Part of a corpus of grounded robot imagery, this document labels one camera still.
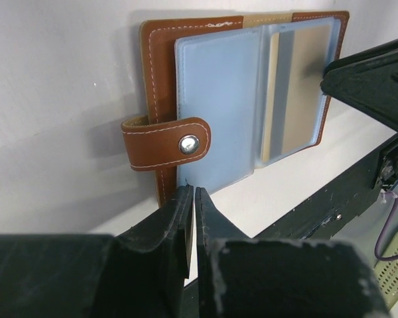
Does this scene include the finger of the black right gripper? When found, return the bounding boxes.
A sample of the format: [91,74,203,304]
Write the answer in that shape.
[320,39,398,132]

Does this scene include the brown leather card holder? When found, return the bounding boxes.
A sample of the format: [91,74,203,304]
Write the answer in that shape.
[121,11,350,205]

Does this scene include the gold card in holder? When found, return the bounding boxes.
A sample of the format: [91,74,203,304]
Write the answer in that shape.
[261,20,333,164]

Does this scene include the perforated beige metal box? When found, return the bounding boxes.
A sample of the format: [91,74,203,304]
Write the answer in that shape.
[374,232,398,309]

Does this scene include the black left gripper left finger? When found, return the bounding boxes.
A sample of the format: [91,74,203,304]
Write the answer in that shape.
[0,185,194,317]

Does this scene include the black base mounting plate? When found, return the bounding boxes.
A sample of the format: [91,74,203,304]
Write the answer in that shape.
[256,134,398,239]

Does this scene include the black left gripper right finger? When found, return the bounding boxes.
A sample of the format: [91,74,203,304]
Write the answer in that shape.
[195,187,390,317]

